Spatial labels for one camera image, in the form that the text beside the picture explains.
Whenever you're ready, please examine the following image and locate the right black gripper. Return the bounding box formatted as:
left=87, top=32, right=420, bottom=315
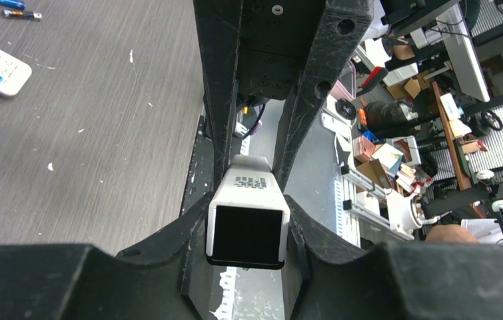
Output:
left=193, top=0, right=374, bottom=190

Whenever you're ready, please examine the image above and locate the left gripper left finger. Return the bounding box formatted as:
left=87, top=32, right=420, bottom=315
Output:
left=0, top=193, right=213, bottom=319

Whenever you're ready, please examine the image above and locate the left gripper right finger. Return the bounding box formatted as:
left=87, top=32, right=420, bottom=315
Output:
left=282, top=196, right=503, bottom=319

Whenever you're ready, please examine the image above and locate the black orange battery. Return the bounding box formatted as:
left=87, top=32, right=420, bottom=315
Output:
left=2, top=9, right=43, bottom=21

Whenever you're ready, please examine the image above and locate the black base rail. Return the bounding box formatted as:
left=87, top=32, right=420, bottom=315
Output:
left=179, top=108, right=213, bottom=216

